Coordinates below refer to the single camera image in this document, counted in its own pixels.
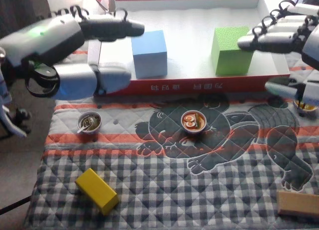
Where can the toy ramen bowl with egg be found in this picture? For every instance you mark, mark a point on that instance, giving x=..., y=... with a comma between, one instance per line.
x=193, y=121

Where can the yellow rectangular block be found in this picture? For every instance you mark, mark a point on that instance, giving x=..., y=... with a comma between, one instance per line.
x=97, y=192

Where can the black and white stand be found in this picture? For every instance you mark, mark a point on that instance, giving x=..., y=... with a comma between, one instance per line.
x=12, y=126

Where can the blue cube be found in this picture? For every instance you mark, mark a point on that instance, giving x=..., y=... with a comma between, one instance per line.
x=149, y=55

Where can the grey quilt with printed bear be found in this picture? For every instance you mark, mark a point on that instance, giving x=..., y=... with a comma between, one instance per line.
x=159, y=190

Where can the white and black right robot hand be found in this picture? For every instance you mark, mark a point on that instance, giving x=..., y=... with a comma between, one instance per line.
x=49, y=38

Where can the toy bowl with orange noodles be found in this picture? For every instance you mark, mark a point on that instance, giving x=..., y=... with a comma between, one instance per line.
x=307, y=109

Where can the toy soup bowl with spoon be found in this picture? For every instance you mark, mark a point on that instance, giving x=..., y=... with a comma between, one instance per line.
x=89, y=123

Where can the tan wooden block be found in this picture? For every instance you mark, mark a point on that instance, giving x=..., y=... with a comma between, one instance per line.
x=299, y=203

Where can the red-rimmed white tray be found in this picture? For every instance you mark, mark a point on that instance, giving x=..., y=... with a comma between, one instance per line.
x=189, y=21

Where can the green cube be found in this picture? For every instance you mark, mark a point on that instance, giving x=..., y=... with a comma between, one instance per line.
x=229, y=60

